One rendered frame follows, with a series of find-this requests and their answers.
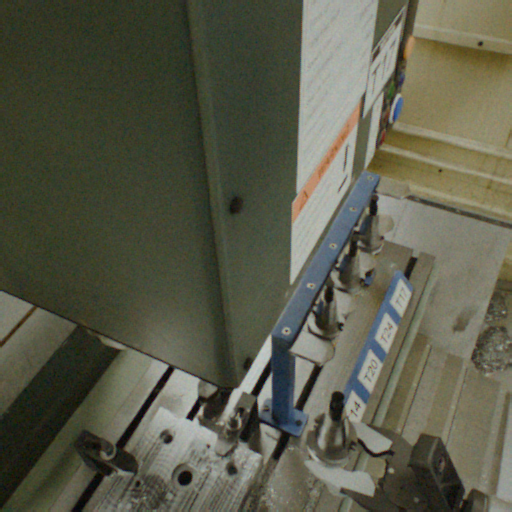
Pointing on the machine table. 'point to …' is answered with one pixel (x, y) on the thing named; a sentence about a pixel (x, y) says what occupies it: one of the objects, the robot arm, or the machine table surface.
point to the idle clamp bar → (209, 392)
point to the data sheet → (331, 72)
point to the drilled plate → (227, 499)
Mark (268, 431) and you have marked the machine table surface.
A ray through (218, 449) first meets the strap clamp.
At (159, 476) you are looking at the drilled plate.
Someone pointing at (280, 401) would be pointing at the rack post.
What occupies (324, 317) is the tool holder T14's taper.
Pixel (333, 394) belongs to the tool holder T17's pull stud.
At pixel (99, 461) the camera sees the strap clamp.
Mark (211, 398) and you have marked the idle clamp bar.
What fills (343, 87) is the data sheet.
